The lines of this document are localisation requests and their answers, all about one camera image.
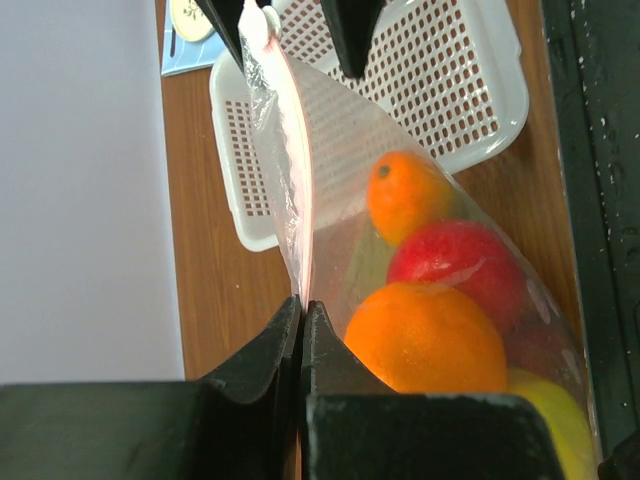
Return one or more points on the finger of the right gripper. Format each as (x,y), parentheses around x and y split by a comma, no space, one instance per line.
(351,24)
(224,15)

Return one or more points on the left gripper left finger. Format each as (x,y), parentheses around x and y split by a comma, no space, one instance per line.
(236,422)

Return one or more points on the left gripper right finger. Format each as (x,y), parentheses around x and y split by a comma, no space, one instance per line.
(352,426)

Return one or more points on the orange fake orange front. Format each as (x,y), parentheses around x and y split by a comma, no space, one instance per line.
(428,338)

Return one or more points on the white perforated plastic basket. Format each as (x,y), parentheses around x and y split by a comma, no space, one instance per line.
(448,72)

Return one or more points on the clear zip top bag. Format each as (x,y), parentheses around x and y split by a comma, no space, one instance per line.
(322,141)

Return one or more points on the red fake apple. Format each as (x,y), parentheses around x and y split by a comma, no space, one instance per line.
(470,257)

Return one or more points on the yellow fake lemon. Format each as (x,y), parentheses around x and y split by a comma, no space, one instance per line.
(570,432)

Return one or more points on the green fake apple top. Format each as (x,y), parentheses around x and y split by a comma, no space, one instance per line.
(367,268)

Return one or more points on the round cream blue plate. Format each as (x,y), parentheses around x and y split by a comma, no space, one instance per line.
(189,21)

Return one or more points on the blue checked cloth napkin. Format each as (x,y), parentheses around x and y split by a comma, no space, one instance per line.
(179,56)

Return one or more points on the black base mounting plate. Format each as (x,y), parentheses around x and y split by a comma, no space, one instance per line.
(593,49)

